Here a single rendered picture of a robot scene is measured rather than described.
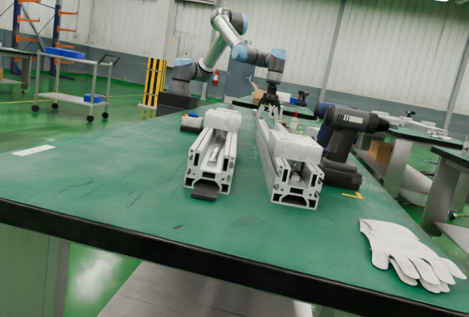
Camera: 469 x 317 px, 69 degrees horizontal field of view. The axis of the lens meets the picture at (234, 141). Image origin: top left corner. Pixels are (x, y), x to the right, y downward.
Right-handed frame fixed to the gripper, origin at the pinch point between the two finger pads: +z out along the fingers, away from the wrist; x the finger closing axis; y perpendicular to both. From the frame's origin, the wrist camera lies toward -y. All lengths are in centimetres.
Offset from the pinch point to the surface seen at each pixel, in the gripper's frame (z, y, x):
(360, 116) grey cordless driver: -14, -75, -17
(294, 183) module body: 2, -95, 0
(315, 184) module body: 1, -97, -4
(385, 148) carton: 41, 306, -200
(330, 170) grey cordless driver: 2, -76, -13
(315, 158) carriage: -4, -90, -4
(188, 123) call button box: 2.2, -33.0, 33.4
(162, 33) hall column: -86, 607, 201
